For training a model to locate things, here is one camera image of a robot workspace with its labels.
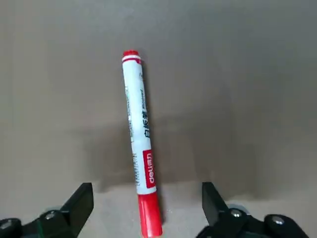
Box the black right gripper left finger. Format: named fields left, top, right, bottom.
left=0, top=182, right=94, bottom=238

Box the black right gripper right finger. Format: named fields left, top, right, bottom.
left=198, top=182, right=310, bottom=238

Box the red whiteboard marker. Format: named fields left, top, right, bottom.
left=121, top=49, right=164, bottom=238

